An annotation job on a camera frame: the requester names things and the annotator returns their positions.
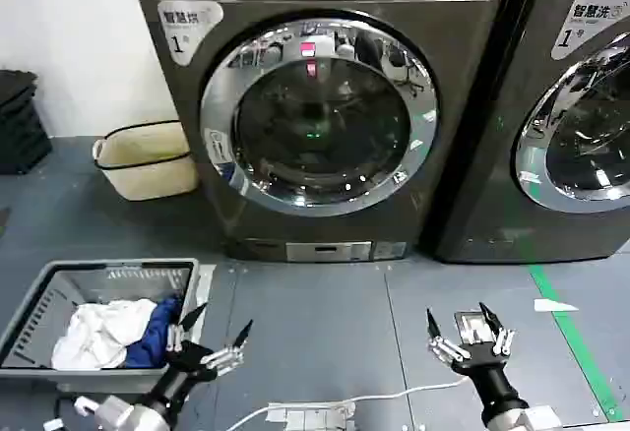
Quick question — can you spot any silver dryer base panel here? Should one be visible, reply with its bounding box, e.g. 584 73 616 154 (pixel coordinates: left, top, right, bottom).
284 241 374 263

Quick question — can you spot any white paper scrap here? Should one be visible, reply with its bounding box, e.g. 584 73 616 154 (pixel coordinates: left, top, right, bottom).
534 297 581 314

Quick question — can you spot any white cloth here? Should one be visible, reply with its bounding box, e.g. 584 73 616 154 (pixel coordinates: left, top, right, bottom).
50 297 159 371

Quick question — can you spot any green floor tape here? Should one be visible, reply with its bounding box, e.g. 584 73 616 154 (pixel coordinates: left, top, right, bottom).
528 264 624 423

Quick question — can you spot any white power strip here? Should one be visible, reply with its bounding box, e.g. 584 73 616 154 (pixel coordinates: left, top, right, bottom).
265 400 358 431

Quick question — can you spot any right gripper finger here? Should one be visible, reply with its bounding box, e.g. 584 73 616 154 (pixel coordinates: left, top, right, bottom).
426 308 472 366
478 301 517 355

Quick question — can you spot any silver floor socket plate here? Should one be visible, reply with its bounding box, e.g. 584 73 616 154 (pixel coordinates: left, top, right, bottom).
453 309 499 346

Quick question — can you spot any blue cloth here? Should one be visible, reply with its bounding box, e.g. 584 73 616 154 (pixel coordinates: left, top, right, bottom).
124 296 186 370

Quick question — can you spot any grey plastic laundry basket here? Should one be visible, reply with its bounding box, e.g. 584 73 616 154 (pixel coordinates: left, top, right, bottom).
0 257 201 396

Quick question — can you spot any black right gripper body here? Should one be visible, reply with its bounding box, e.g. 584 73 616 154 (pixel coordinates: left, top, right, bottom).
451 350 529 423

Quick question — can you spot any cream basket with black trim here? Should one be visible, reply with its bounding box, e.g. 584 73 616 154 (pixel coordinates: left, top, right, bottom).
92 119 201 203

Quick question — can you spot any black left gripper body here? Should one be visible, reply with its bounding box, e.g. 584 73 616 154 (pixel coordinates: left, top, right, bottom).
146 340 219 421

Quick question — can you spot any round glass dryer door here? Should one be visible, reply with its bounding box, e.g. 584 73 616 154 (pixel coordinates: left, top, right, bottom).
199 9 441 218
511 31 630 216

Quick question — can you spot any white power cable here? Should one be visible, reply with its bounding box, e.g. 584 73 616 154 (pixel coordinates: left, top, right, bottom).
229 380 468 431

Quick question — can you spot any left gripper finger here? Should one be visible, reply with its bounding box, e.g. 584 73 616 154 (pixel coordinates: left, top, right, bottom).
166 303 209 352
202 319 254 373

